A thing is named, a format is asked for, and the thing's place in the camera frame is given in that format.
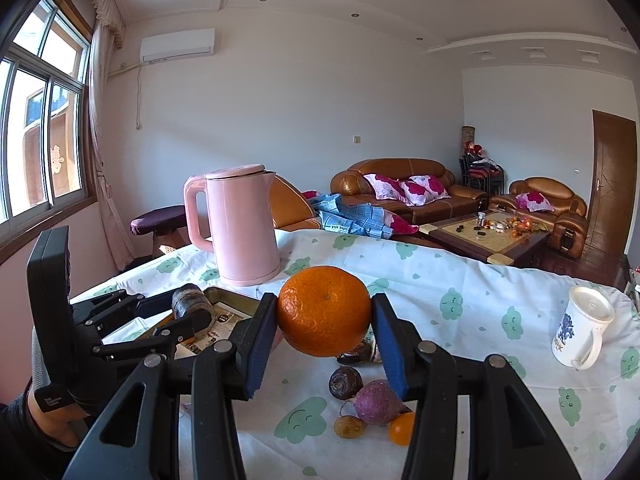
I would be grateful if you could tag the white mug blue print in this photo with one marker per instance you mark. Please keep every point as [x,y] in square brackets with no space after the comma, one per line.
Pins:
[578,340]

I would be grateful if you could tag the pink electric kettle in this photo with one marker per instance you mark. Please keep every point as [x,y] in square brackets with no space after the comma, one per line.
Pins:
[228,214]

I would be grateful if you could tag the small orange kumquat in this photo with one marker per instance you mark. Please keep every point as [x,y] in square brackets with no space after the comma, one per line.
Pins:
[401,428]

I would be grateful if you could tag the orange leather chair back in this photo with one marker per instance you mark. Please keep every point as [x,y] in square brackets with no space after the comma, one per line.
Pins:
[289,208]

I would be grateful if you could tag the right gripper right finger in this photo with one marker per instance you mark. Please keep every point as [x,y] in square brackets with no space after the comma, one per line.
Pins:
[419,370]

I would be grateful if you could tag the white cloud-print tablecloth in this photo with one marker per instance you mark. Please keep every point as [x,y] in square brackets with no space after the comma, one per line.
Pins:
[468,308]

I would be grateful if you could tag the purple passion fruit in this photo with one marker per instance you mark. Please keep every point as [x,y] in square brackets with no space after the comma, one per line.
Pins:
[377,404]

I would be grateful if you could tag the purple cushioned stool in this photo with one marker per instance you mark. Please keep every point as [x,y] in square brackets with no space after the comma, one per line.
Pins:
[165,225]

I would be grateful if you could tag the long brown leather sofa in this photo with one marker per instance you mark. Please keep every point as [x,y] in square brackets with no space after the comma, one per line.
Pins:
[355,189]

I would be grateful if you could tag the white wall air conditioner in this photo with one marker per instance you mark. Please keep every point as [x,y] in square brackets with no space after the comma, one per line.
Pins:
[184,44]

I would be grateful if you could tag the stacked red chairs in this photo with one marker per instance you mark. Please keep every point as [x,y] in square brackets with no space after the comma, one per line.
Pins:
[479,171]

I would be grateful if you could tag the brown longan fruit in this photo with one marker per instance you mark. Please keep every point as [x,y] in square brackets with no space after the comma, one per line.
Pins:
[349,427]

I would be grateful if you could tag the dark round water chestnut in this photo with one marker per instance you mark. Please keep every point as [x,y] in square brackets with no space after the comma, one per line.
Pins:
[345,382]

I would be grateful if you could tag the striped brown sugarcane piece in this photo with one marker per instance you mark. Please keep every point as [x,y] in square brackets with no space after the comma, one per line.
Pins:
[188,299]

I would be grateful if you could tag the orange tangerine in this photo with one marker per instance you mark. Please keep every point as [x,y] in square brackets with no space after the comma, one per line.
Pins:
[324,311]

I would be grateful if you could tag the pink floral pillow right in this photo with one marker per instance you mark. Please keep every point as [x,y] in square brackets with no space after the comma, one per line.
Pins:
[423,190]

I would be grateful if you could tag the pink gold tin box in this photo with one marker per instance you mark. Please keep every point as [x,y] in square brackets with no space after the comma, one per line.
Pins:
[229,308]

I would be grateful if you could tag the window with frame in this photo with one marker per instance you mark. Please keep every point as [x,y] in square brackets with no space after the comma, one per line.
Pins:
[45,161]

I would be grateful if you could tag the pink floral pillow left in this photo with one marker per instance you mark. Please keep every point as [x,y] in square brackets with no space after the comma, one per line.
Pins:
[386,188]

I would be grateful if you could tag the brown leather armchair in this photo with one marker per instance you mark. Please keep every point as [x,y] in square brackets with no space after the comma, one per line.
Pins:
[552,203]

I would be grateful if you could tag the blue plaid cloth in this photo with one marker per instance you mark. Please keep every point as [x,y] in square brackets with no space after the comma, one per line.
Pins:
[362,219]

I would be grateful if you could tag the pink floral armchair pillow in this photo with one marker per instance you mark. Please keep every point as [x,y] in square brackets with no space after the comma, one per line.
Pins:
[533,201]

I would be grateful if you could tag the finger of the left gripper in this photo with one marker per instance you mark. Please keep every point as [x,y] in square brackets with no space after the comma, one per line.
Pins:
[164,338]
[117,308]

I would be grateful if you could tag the wooden coffee table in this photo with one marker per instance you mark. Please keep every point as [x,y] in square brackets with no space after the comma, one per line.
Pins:
[493,237]

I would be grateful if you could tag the brown wooden door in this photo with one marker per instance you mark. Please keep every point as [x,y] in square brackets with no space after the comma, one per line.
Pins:
[614,180]

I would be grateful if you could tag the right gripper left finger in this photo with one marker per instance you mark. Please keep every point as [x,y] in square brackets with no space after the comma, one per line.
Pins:
[230,370]

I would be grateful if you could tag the person left hand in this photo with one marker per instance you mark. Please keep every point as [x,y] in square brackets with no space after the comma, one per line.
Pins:
[61,424]

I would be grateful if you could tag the pink curtain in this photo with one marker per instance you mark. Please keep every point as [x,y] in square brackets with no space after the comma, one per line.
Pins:
[108,35]

